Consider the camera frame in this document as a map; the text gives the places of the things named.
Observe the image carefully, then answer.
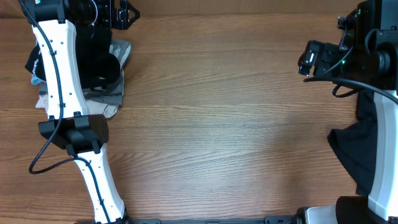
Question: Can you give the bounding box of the black t-shirt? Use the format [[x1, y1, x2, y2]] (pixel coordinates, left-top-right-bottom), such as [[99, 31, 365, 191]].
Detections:
[[24, 24, 122, 91]]

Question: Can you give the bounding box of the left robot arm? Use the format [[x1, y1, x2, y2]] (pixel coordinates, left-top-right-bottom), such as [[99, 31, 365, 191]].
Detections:
[[19, 1, 140, 223]]

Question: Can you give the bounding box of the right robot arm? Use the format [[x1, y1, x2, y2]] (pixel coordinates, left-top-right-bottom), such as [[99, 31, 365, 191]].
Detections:
[[292, 0, 397, 223]]

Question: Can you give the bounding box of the grey folded shirt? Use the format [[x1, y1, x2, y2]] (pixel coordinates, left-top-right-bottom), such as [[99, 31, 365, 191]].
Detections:
[[37, 39, 132, 106]]

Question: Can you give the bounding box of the beige folded shirt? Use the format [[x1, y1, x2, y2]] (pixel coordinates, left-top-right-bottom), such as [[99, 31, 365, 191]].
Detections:
[[35, 94, 119, 119]]

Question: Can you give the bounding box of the light blue printed t-shirt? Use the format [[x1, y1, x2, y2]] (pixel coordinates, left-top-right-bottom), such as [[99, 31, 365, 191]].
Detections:
[[30, 73, 44, 85]]

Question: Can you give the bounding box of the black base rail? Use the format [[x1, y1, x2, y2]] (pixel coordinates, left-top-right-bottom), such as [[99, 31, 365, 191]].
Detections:
[[74, 214, 352, 224]]

